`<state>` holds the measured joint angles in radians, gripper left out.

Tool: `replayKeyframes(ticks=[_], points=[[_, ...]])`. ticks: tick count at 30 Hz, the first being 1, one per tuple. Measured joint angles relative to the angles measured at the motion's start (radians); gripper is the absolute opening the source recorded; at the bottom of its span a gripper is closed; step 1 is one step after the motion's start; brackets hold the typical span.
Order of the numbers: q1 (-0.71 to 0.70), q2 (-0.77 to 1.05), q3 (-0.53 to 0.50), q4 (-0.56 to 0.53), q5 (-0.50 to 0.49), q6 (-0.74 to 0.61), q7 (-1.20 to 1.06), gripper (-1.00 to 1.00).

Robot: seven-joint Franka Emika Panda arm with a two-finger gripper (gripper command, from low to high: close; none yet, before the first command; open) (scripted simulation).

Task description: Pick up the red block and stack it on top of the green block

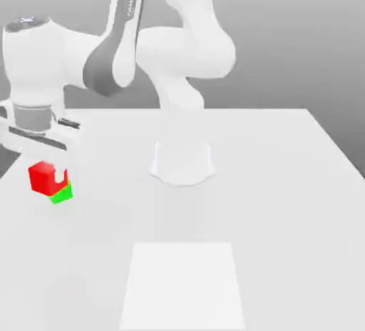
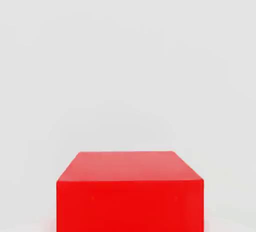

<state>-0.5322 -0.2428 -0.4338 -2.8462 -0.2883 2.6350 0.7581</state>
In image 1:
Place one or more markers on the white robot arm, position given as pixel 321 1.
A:
pixel 182 51

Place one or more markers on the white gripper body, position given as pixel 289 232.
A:
pixel 34 144

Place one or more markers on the small green cube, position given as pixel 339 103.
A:
pixel 62 195

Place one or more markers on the small red cube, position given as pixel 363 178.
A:
pixel 41 178

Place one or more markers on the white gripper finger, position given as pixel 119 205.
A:
pixel 61 174

